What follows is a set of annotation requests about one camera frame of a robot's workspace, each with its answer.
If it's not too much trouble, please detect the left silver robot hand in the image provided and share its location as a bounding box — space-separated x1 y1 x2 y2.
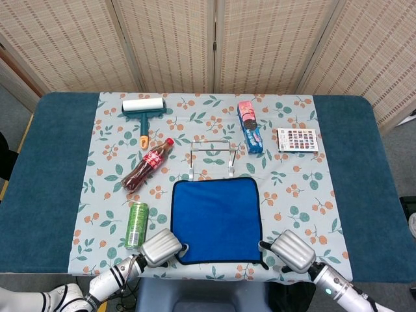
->
138 227 190 269

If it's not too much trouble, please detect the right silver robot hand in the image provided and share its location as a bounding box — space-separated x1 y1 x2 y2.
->
258 229 317 274

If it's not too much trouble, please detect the blue cloth with black back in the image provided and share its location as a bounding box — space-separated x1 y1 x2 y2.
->
170 177 269 270

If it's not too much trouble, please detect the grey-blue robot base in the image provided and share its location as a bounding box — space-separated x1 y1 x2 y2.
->
135 278 270 312

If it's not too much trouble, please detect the silver metal rack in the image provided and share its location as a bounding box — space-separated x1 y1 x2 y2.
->
187 138 237 181

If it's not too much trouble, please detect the green drink can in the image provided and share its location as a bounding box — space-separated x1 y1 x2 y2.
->
124 201 150 251

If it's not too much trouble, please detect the floral leaf print tablecloth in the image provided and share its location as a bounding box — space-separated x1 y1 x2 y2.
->
67 92 354 283

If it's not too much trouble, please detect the black bag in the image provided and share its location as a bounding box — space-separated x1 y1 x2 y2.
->
268 281 318 312

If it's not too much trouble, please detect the cola bottle with red cap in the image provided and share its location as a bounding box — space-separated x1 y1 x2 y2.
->
120 137 176 195

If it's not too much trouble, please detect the flat box with colourful squares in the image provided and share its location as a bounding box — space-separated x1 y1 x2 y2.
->
276 127 319 153

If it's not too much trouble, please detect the black box on floor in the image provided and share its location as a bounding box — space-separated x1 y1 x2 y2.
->
398 196 416 228

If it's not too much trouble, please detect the blue pink cookie box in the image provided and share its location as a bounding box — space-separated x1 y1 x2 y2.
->
237 100 264 155

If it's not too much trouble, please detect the teal lint roller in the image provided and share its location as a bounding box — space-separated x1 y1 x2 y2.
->
121 97 167 150

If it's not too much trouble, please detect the teal table cover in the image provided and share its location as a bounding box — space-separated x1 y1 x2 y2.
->
0 92 416 283

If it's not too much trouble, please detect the black object beside table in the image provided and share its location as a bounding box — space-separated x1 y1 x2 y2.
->
0 131 20 179

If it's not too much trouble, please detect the woven folding screen panel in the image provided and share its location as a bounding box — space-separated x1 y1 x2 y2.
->
297 0 416 136
112 0 217 94
214 0 347 95
0 0 144 94

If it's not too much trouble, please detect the black floor cable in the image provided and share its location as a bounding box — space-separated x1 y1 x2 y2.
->
110 282 140 312

